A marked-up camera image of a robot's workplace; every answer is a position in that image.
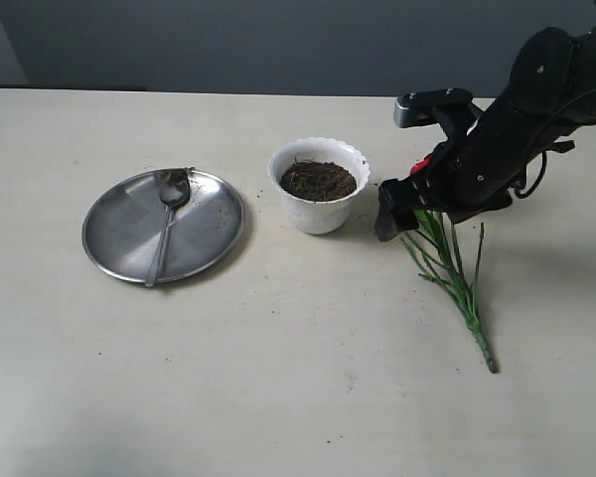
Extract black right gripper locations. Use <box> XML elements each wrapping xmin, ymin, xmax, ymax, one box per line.
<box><xmin>373</xmin><ymin>94</ymin><xmax>541</xmax><ymax>242</ymax></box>

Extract artificial red flower stem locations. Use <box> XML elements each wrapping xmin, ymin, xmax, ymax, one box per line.
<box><xmin>401</xmin><ymin>211</ymin><xmax>501</xmax><ymax>374</ymax></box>

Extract white ceramic flower pot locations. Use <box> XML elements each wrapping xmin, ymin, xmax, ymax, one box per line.
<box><xmin>267</xmin><ymin>137</ymin><xmax>371</xmax><ymax>236</ymax></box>

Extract steel spork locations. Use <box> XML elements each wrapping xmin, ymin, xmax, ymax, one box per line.
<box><xmin>145</xmin><ymin>169</ymin><xmax>190</xmax><ymax>287</ymax></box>

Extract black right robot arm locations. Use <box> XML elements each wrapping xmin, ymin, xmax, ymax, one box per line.
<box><xmin>374</xmin><ymin>27</ymin><xmax>596</xmax><ymax>241</ymax></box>

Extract dark potting soil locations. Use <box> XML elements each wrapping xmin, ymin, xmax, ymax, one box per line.
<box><xmin>280</xmin><ymin>161</ymin><xmax>357</xmax><ymax>202</ymax></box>

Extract round steel plate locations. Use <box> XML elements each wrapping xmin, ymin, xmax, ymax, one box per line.
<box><xmin>81</xmin><ymin>168</ymin><xmax>245</xmax><ymax>284</ymax></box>

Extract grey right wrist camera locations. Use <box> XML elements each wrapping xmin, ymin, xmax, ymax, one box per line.
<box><xmin>393</xmin><ymin>88</ymin><xmax>483</xmax><ymax>138</ymax></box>

